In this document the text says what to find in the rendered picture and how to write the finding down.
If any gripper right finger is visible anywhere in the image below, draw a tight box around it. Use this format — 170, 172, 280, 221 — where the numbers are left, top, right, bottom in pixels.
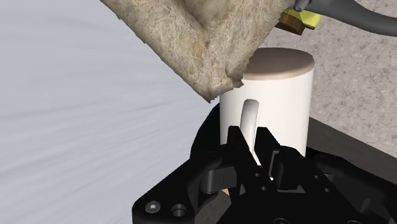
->
253, 126, 397, 224

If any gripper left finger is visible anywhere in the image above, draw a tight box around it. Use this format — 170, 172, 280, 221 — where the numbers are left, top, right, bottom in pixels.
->
131, 125, 271, 224

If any white mug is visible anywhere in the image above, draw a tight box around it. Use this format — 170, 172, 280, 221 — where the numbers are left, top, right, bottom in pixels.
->
218, 47, 316, 166

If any beige fuzzy cushion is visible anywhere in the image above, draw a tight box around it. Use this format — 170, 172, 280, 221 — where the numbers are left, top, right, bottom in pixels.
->
99, 0, 295, 104

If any yellow and brown block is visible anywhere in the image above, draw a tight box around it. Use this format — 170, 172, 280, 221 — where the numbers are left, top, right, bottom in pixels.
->
275, 8, 323, 36

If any dark grey curved handle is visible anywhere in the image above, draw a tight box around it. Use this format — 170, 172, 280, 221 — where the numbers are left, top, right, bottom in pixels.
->
293, 0, 397, 38

